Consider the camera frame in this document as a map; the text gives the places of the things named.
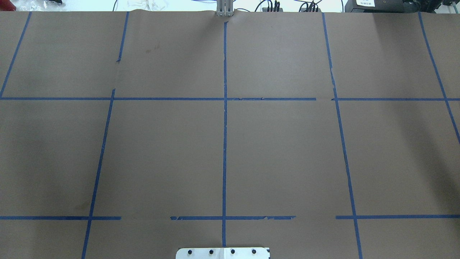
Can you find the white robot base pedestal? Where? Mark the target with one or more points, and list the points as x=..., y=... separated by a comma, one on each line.
x=224, y=253

